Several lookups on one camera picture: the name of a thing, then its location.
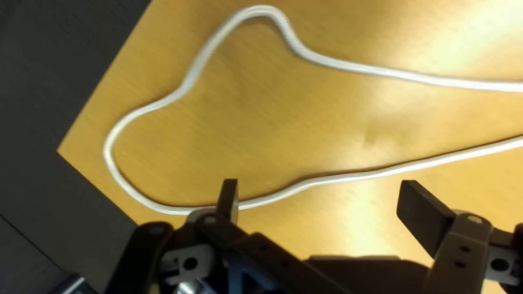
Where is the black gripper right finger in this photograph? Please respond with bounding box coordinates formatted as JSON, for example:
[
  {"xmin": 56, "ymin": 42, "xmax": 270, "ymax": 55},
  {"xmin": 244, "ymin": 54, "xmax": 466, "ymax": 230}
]
[{"xmin": 396, "ymin": 178, "xmax": 523, "ymax": 294}]

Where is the white rope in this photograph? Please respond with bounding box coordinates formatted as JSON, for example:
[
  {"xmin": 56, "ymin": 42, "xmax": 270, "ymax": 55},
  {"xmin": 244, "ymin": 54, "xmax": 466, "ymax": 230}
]
[{"xmin": 102, "ymin": 3, "xmax": 523, "ymax": 217}]

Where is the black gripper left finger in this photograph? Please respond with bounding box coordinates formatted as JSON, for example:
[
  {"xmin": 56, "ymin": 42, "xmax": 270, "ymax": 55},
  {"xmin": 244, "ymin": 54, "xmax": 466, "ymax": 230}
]
[{"xmin": 105, "ymin": 178, "xmax": 350, "ymax": 294}]

